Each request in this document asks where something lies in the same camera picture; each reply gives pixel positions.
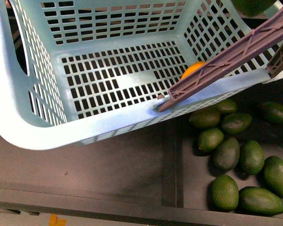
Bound yellow mango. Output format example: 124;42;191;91
181;61;206;80

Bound light blue plastic basket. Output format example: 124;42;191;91
0;0;283;150

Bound brown basket handle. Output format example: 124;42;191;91
158;6;283;112

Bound small green avocado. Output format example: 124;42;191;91
198;127;224;153

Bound green avocado under basket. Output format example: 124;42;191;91
212;99;238;115

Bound dark avocado top middle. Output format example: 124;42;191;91
220;113;252;135

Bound dark avocado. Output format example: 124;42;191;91
259;102;283;125
220;113;252;135

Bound dark avocado top right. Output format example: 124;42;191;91
259;102;283;125

